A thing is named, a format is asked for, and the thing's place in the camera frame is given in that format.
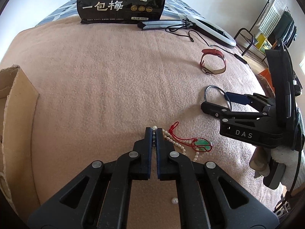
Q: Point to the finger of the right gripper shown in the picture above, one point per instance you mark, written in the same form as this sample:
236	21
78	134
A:
222	112
240	98

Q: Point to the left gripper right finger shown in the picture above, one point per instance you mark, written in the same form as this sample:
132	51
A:
207	196

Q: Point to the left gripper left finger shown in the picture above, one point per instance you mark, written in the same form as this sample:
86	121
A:
98	197

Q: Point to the dark metal bangle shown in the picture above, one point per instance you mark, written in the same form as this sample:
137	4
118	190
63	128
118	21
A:
213	93

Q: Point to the small pearl earring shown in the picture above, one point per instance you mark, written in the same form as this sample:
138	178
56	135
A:
175	200

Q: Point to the red cord jade pendant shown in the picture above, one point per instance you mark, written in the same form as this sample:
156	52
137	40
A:
198	144

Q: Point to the red strap wristwatch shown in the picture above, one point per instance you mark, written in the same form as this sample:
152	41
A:
212	62

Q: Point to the orange covered box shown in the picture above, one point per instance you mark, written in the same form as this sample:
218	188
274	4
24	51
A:
267	75

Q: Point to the yellow green box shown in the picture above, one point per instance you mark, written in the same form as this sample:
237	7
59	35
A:
262	43

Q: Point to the dark hanging clothes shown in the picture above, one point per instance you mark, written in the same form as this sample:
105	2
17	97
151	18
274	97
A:
285	30

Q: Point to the striped hanging cloth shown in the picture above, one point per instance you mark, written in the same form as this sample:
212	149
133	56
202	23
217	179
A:
271	16

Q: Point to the black clothes rack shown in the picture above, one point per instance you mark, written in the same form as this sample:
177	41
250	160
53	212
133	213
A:
248	37

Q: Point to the folded tripod stand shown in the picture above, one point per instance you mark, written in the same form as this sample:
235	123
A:
164	25

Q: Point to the open cardboard box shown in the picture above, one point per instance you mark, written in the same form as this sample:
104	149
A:
18	103

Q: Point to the black snack bag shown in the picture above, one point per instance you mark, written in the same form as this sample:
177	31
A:
119	11

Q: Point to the white ring light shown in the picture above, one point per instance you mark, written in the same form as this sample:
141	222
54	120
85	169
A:
212	31

